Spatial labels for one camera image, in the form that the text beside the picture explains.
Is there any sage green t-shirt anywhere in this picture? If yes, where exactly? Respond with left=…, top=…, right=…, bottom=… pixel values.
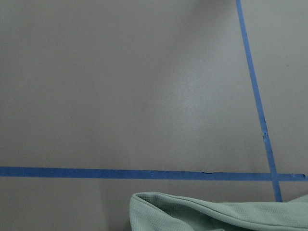
left=129, top=192, right=308, bottom=231

